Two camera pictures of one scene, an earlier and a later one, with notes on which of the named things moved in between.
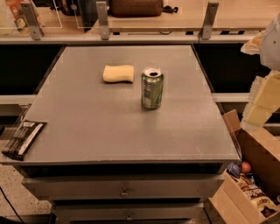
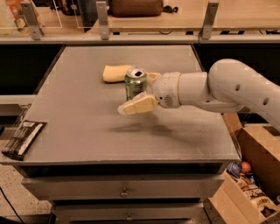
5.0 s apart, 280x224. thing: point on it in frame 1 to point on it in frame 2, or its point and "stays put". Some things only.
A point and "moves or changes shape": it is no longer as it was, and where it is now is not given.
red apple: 246,167 stays put
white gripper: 271,46 to 164,87
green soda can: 151,87 moves or changes shape
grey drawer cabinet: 134,134 stays put
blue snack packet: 234,169 stays put
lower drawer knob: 129,218 stays put
